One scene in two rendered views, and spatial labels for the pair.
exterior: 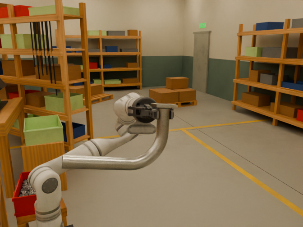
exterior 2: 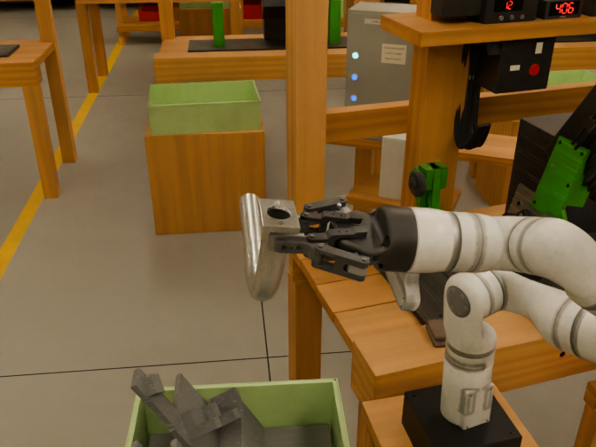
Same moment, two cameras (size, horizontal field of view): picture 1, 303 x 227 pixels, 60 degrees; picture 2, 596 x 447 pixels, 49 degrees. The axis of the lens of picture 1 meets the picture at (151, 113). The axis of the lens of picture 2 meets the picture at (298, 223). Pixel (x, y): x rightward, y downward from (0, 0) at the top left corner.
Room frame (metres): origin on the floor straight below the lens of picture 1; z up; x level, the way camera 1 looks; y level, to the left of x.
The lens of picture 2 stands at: (0.77, -0.64, 1.90)
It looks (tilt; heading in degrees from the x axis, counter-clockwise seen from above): 28 degrees down; 102
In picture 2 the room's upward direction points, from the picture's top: straight up
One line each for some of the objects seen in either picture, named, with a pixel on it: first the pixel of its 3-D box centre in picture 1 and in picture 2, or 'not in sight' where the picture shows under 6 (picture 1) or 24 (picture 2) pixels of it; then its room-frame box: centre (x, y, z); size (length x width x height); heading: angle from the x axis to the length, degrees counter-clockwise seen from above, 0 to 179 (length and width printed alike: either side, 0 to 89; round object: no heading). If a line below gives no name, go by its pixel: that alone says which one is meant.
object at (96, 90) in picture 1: (90, 93); not in sight; (8.06, 1.90, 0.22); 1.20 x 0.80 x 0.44; 149
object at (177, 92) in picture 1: (172, 92); not in sight; (7.53, -0.60, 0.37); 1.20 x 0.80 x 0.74; 117
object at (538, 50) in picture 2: not in sight; (513, 59); (0.98, 1.31, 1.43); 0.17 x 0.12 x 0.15; 30
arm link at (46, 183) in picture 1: (46, 190); (474, 311); (0.88, 0.40, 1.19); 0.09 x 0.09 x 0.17; 44
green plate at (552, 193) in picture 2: not in sight; (568, 177); (1.14, 1.10, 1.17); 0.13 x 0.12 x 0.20; 30
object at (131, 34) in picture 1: (98, 61); not in sight; (9.87, 1.94, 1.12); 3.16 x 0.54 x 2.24; 109
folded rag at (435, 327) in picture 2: not in sight; (450, 332); (0.86, 0.69, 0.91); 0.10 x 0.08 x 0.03; 17
